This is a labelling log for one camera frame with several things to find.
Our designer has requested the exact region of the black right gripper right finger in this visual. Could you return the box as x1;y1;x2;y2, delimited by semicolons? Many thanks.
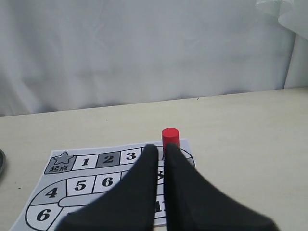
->
164;143;278;231

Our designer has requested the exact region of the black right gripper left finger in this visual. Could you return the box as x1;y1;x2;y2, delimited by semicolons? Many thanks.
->
57;144;158;231

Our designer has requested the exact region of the red cylinder game piece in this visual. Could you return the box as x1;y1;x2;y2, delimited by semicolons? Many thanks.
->
161;128;180;153

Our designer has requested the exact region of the paper number game board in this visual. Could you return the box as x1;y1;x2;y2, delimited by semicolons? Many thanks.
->
9;137;196;231

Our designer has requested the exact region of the round stainless steel plate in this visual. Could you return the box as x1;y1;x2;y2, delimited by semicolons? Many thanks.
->
0;149;6;177

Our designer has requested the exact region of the white backdrop curtain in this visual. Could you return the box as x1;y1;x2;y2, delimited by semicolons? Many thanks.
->
0;0;308;116

